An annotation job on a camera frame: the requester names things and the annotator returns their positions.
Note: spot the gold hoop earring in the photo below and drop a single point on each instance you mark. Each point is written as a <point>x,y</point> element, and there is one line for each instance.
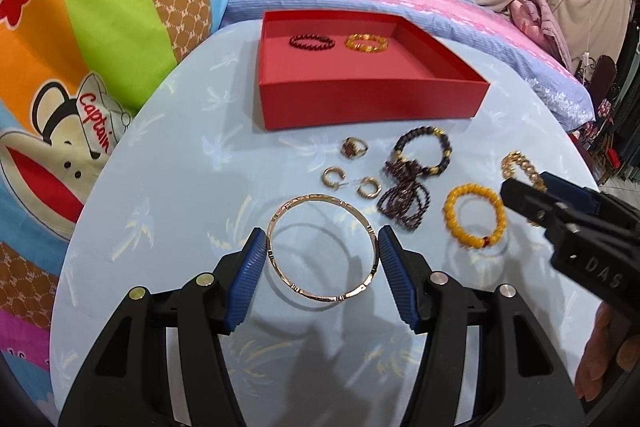
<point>372,187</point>
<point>325,177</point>

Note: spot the thin gold bangle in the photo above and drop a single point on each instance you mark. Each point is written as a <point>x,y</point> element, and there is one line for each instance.
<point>270,247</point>

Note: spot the person's right hand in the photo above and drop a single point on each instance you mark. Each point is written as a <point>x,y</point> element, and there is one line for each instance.
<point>605,357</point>

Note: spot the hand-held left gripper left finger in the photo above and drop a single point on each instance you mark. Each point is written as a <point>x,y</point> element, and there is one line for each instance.
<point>247,277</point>

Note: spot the dark wooden chair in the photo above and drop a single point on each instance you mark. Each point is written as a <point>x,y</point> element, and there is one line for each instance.
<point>605,74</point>

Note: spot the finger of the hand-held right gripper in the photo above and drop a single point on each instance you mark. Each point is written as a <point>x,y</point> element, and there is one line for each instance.
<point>575,192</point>
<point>525,199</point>

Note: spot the pink quilted cloth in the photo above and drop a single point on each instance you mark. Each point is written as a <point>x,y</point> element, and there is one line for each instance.
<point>542,22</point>

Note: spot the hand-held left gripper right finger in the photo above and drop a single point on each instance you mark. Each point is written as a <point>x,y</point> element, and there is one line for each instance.
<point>397,277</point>

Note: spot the red cardboard box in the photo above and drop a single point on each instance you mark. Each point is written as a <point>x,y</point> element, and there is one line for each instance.
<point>350,102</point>

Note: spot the colourful cartoon printed blanket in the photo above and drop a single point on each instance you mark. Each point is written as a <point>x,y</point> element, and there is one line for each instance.
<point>100,7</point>

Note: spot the light blue palm tablecloth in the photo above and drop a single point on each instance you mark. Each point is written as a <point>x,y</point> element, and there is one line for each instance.
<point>200,132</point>

